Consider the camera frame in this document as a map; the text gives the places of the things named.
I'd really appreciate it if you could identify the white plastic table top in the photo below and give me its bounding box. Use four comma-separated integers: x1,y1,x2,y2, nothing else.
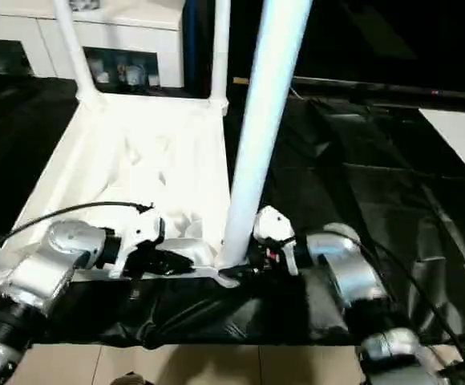
0,92,241,290

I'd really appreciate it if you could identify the white plastic table leg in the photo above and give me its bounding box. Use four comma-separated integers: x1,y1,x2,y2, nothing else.
208,0,233,111
52,0,105,111
216,0,313,270

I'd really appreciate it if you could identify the black plastic mat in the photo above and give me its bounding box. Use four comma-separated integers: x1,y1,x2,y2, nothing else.
0,74,465,347

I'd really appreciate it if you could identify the white glass-door cabinet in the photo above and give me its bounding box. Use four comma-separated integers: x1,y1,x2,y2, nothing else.
0,0,187,89

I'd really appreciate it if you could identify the white flat board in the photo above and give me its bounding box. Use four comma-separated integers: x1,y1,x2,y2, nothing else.
419,108,465,192

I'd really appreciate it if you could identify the dark patterned jar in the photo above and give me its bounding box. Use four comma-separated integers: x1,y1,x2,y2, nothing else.
68,0,103,11

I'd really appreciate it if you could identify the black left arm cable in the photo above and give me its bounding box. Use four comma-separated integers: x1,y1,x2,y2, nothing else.
0,202,155,265

